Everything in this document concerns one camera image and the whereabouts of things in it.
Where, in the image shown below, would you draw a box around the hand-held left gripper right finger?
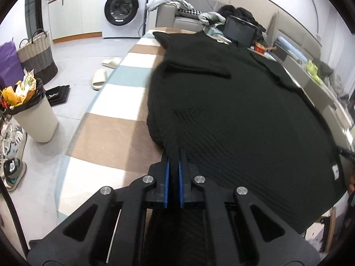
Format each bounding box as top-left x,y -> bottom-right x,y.
180,149 -> 320,266

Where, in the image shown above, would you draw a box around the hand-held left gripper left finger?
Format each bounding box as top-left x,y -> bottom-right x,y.
27,155 -> 170,266

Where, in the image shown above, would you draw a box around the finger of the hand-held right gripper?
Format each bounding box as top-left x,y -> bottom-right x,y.
337,147 -> 355,162

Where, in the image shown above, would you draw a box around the black knit sweater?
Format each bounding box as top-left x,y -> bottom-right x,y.
146,30 -> 348,266

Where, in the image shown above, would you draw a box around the grey clothes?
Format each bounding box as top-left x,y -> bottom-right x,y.
146,0 -> 192,12

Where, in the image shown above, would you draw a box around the yellow-green cloth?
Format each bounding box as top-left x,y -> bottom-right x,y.
305,59 -> 323,85

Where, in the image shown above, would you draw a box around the checked blanket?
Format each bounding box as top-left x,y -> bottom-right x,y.
55,28 -> 203,226

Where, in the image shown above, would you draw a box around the grey sofa chaise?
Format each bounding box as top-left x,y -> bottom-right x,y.
268,11 -> 355,156

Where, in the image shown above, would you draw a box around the cream slipper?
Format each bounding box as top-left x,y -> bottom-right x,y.
102,57 -> 124,69
91,69 -> 108,90

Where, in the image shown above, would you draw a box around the cream trash bin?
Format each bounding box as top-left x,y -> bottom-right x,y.
0,78 -> 59,143

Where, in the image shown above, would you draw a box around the dark green sneaker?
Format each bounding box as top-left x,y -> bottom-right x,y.
3,158 -> 27,192

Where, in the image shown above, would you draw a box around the white green sneaker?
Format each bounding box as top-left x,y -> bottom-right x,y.
1,123 -> 28,169

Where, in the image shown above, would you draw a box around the black cooking appliance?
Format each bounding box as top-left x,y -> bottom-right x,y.
223,15 -> 257,46

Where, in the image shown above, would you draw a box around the pale green garment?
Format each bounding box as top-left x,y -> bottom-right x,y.
198,12 -> 231,44

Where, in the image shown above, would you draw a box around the grey sofa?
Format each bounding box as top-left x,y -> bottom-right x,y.
155,3 -> 211,34

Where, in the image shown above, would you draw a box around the houndstooth pillow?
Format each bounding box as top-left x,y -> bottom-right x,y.
177,8 -> 204,17

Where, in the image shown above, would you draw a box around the black jacket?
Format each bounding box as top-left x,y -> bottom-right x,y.
218,5 -> 267,45

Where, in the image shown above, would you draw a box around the crumpled yellow wrappers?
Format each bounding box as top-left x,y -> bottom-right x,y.
0,72 -> 36,108

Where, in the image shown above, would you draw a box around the woven laundry basket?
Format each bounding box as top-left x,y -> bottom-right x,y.
17,29 -> 59,85

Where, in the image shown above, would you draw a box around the white washing machine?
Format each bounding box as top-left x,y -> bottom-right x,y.
101,0 -> 152,39

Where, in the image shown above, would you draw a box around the white base cabinet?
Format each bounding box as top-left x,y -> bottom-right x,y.
47,0 -> 103,43

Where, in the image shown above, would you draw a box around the purple bag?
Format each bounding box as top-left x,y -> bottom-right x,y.
0,42 -> 25,89

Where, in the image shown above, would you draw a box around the black glass door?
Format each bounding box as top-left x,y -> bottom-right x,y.
24,0 -> 45,36

